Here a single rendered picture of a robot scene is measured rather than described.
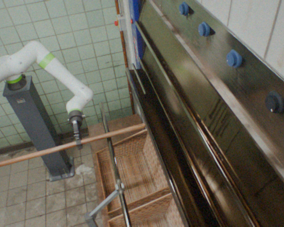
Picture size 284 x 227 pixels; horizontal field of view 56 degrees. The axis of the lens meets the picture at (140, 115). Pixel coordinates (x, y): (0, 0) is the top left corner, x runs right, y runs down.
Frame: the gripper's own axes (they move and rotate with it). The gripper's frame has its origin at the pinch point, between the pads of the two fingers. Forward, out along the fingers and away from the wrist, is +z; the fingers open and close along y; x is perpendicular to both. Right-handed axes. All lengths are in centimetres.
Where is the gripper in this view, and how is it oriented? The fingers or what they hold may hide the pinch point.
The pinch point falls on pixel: (79, 142)
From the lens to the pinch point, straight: 168.8
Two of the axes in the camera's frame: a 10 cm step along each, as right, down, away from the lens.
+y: 0.9, 7.1, 7.0
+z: 2.6, 6.6, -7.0
